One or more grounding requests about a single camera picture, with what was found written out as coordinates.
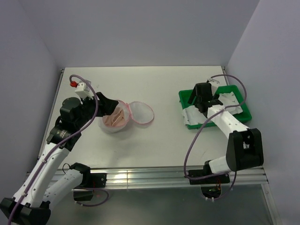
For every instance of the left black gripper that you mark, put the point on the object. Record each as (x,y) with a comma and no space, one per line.
(106,106)

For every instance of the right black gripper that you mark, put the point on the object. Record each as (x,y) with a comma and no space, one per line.
(191,97)

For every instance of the beige bra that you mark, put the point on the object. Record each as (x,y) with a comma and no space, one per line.
(116,119)

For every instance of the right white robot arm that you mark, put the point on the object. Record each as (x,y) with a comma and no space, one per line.
(244,147)

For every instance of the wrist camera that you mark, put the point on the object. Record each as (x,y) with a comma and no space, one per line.
(82,90)
(213,82)

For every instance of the green plastic tray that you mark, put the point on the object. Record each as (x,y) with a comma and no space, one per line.
(243,117)

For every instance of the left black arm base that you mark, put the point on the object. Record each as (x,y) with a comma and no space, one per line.
(92,188)

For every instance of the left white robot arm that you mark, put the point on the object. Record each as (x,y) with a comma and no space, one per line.
(33,202)

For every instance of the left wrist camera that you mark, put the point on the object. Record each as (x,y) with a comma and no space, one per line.
(82,90)

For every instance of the aluminium frame rail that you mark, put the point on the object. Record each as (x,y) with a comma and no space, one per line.
(167,177)

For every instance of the mesh laundry bag pink trim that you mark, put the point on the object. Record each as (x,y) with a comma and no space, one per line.
(138,112)

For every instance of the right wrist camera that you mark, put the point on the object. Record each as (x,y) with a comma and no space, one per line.
(213,82)

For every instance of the white cloth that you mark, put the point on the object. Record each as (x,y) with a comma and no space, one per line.
(192,116)

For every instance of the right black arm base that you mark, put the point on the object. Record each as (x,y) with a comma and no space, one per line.
(212,182)

